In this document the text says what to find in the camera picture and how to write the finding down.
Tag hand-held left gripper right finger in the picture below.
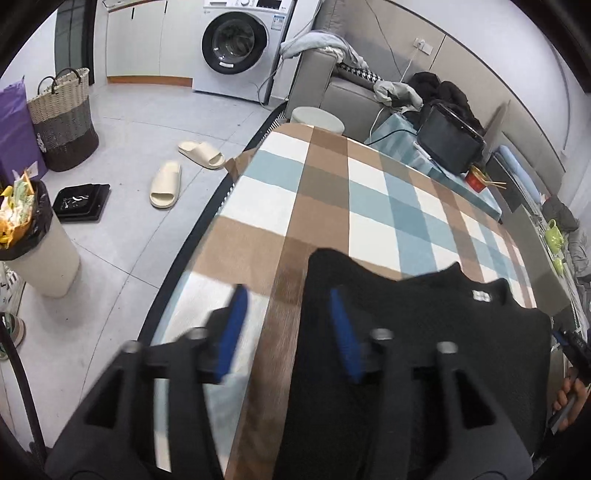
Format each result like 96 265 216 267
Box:
329 287 536 480

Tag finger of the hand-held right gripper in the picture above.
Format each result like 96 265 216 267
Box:
551 329 591 386

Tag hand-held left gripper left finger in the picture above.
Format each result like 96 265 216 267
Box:
44 284 250 480

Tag black knit sweater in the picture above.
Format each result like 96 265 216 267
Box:
272 248 552 480

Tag dark grey clothes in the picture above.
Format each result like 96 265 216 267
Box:
541 196 580 232

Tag pile of black clothes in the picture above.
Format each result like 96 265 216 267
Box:
409 71 485 134

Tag person's right hand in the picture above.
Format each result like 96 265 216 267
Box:
551 367 591 432

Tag grey cabinet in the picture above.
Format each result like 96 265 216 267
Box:
501 205 573 317

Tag green monster mug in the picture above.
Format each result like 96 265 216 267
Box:
545 219 566 252

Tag plaid blanket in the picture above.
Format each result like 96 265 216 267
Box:
152 122 539 480

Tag cream slipper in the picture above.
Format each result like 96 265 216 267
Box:
178 141 226 170
149 160 183 209

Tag wooden chopsticks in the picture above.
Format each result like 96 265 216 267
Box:
471 166 508 189

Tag light blue pillow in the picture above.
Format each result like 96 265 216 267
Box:
496 145 541 204

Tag red bowl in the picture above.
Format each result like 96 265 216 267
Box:
464 166 490 192

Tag black tray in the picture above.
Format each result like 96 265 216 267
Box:
52 183 112 223

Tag teal checked tablecloth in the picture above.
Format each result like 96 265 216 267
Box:
365 113 504 222

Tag cream trash bin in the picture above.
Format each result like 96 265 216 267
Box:
0 178 81 298

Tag white shoe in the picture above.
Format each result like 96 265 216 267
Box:
0 314 26 361

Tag white round stool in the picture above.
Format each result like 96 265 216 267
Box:
290 106 345 136

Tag grey sofa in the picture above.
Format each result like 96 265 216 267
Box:
286 46 462 144

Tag small grey cloth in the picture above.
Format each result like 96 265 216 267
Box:
373 80 423 112

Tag houndstooth pillow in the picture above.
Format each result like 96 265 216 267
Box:
337 62 384 88

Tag woven laundry basket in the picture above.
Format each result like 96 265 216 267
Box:
27 67 100 172

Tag white washing machine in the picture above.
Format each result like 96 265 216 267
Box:
192 0 298 103

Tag purple bag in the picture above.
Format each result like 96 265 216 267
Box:
0 76 49 185

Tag light grey cloth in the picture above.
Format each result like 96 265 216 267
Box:
280 30 365 65

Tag white kitchen base cabinet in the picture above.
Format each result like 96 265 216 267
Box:
105 0 204 88

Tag black cable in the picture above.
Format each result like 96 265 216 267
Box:
0 313 47 462

